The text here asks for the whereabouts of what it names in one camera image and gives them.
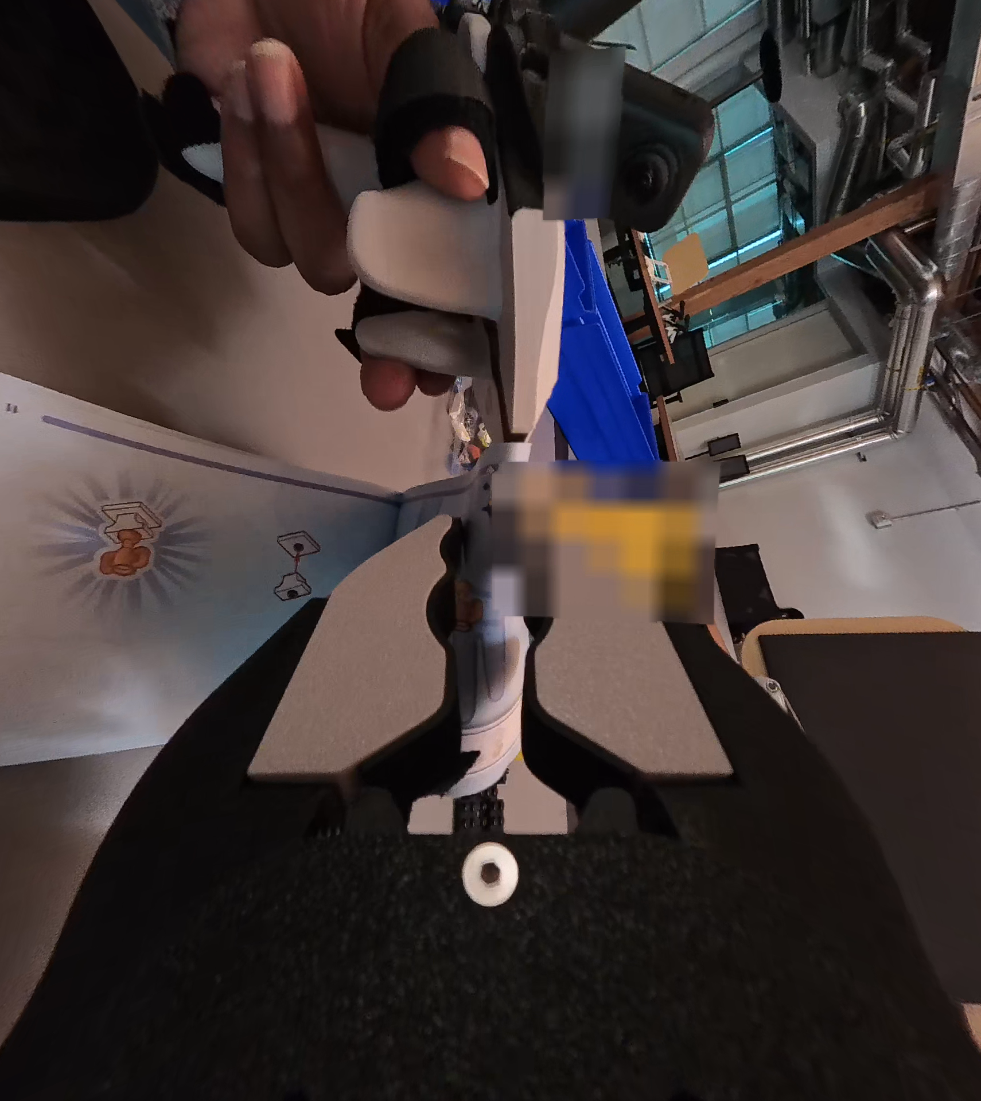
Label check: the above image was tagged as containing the blue plastic bin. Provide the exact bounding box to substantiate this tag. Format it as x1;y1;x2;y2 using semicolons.
551;224;664;469

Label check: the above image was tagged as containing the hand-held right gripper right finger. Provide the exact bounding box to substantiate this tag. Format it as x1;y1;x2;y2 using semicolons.
531;620;738;786

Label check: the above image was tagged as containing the lego instruction booklet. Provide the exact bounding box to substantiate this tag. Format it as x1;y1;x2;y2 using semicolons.
0;370;535;801

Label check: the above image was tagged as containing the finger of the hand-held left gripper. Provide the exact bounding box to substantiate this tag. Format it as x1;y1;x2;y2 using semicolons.
488;216;569;452

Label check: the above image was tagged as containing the person's left hand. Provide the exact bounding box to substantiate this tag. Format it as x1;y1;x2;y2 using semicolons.
173;1;495;414

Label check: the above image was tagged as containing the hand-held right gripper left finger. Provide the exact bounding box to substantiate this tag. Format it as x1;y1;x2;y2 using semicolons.
250;525;466;786

